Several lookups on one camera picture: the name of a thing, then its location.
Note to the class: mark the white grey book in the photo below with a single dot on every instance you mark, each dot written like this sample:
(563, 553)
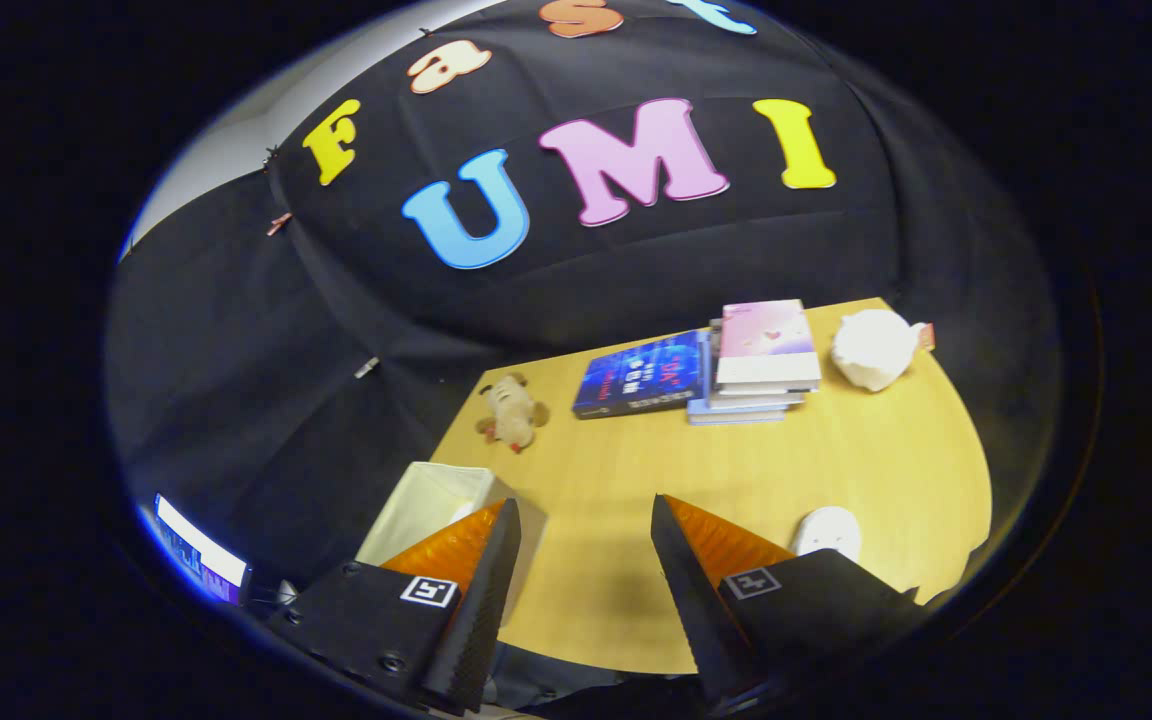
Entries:
(756, 398)

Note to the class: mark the brown plush dog toy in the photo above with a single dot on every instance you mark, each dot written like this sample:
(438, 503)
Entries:
(514, 412)

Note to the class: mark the black backdrop cloth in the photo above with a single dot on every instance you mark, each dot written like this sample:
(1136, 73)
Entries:
(336, 330)

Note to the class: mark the light blue book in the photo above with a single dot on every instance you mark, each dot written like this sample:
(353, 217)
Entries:
(736, 414)

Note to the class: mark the beige fabric storage box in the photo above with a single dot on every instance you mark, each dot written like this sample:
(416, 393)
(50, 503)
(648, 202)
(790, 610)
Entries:
(421, 505)

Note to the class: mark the white plush toy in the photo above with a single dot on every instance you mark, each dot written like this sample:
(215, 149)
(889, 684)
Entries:
(871, 350)

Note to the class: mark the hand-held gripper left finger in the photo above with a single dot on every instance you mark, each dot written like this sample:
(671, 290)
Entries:
(481, 610)

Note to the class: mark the pink clip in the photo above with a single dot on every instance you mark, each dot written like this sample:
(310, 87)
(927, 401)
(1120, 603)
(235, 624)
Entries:
(279, 224)

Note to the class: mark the pink cover book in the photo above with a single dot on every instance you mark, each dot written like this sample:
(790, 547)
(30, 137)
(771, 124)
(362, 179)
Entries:
(766, 340)

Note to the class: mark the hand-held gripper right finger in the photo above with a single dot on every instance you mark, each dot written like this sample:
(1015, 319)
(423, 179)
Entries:
(696, 600)

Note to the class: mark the lit monitor screen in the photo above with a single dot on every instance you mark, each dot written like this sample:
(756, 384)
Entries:
(198, 552)

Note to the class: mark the silver clip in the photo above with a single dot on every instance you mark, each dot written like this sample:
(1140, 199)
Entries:
(366, 368)

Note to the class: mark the dark blue book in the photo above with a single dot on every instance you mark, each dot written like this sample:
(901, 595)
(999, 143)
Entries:
(641, 375)

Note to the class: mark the white canvas shoe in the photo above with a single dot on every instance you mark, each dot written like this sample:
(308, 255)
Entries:
(829, 530)

